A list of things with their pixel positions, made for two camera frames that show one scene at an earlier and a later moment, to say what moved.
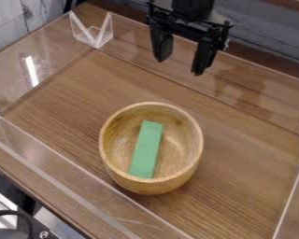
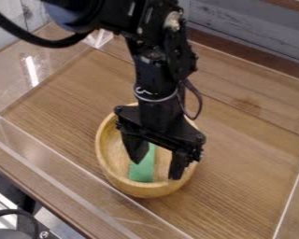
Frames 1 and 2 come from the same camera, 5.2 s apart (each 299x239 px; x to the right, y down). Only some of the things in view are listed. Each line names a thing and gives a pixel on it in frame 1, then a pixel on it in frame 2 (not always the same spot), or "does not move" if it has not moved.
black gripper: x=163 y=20 → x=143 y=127
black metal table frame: x=8 y=189 does not move
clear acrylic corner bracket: x=92 y=35 does not move
